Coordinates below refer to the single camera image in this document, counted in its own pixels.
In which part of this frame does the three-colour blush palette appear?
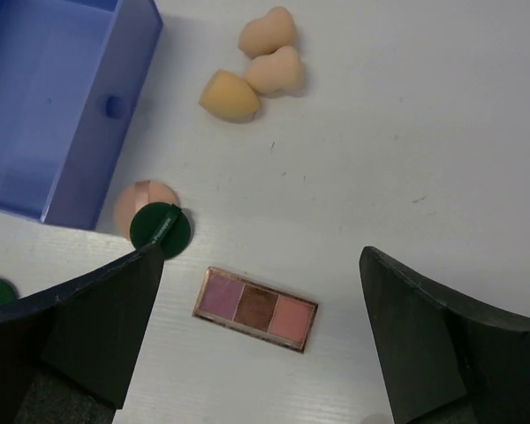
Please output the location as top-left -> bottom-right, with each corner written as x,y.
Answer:
193,267 -> 319,353

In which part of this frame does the purple plastic bin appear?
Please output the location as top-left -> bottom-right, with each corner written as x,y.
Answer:
0,0 -> 163,230

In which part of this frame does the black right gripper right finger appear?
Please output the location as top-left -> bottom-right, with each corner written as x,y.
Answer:
359,246 -> 530,423

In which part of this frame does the orange teardrop sponge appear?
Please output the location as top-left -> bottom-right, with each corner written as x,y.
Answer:
199,70 -> 261,120

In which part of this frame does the beige gourd sponge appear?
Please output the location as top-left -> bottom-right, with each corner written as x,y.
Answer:
238,6 -> 298,58
245,46 -> 306,95

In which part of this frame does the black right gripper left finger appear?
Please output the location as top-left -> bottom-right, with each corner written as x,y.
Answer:
0,244 -> 165,398

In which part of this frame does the peach round puff with ribbon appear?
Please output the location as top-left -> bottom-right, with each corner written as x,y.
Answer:
113,180 -> 180,240

